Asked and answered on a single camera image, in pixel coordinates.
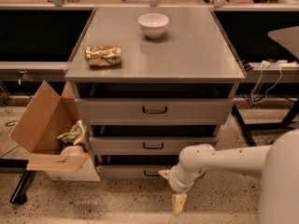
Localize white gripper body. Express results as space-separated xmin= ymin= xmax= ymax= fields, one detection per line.
xmin=168 ymin=164 xmax=194 ymax=193

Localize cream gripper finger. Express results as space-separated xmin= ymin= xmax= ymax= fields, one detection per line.
xmin=158 ymin=170 xmax=170 ymax=180
xmin=172 ymin=193 xmax=187 ymax=215

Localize grey bottom drawer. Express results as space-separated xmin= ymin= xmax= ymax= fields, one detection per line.
xmin=97 ymin=165 xmax=171 ymax=179

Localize grey drawer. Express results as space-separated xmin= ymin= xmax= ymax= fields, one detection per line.
xmin=89 ymin=136 xmax=217 ymax=155
xmin=75 ymin=98 xmax=233 ymax=125
xmin=97 ymin=165 xmax=171 ymax=179

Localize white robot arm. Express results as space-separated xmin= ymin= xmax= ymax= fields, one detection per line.
xmin=159 ymin=129 xmax=299 ymax=224

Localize grey middle drawer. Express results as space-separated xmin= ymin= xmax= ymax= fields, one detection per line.
xmin=89 ymin=136 xmax=217 ymax=155

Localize grey drawer cabinet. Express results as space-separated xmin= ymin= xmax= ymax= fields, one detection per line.
xmin=65 ymin=7 xmax=245 ymax=174

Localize grey top drawer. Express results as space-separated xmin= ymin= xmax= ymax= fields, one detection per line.
xmin=75 ymin=98 xmax=233 ymax=125

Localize open cardboard box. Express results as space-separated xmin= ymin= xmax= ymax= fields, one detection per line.
xmin=9 ymin=81 xmax=100 ymax=181

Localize white round object in box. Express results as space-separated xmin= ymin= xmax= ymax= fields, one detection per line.
xmin=61 ymin=146 xmax=84 ymax=157

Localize green snack packet in box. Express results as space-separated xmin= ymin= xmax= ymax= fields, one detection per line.
xmin=57 ymin=119 xmax=85 ymax=146

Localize gold foil snack bag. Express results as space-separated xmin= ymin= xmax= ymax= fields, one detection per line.
xmin=85 ymin=45 xmax=121 ymax=67

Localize white ceramic bowl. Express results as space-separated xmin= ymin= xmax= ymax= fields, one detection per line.
xmin=137 ymin=13 xmax=169 ymax=38

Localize black table leg left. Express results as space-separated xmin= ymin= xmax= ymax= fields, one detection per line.
xmin=0 ymin=159 xmax=36 ymax=204

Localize grey side table top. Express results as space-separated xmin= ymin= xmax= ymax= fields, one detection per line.
xmin=268 ymin=26 xmax=299 ymax=59

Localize black table leg frame right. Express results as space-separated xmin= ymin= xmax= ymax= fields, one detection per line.
xmin=232 ymin=100 xmax=299 ymax=147

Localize white cables on shelf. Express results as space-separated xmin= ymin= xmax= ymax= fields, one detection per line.
xmin=249 ymin=59 xmax=299 ymax=105

